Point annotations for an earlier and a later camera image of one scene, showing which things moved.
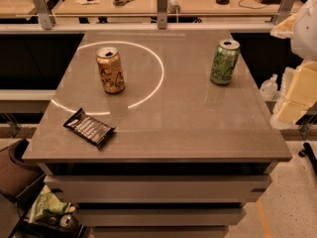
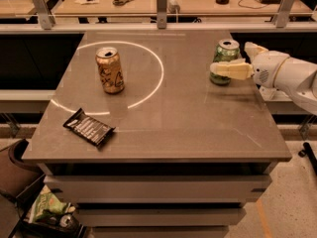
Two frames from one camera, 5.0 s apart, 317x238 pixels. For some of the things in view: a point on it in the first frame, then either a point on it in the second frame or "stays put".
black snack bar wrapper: [88, 127] stays put
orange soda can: [111, 69] stays put
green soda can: [224, 60] stays put
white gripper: [306, 34] -> [264, 68]
